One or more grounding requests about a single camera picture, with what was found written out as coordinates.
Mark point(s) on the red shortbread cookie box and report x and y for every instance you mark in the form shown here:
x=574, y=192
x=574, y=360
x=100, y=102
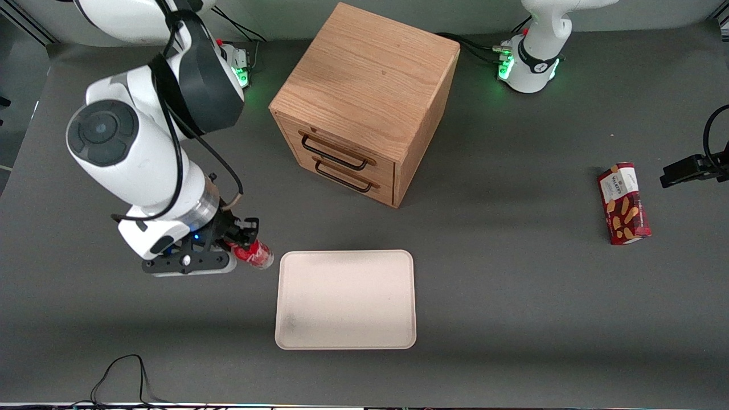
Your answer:
x=623, y=205

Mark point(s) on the red coke bottle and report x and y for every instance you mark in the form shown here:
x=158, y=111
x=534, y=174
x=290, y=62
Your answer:
x=256, y=255

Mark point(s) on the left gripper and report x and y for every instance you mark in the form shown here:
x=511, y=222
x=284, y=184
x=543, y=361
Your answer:
x=686, y=169

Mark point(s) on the beige plastic tray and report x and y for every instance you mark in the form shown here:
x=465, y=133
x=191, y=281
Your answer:
x=345, y=299

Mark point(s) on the wooden drawer cabinet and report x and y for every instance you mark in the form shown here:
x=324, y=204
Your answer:
x=370, y=74

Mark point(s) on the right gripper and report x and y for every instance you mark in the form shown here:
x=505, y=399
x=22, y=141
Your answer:
x=229, y=228

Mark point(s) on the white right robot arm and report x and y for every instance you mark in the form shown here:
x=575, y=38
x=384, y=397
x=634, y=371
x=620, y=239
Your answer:
x=142, y=165

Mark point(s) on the wooden drawer front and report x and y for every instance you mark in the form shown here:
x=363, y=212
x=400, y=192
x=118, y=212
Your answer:
x=342, y=149
x=364, y=185

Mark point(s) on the dark grey table cover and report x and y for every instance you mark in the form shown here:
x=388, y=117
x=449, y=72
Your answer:
x=512, y=313

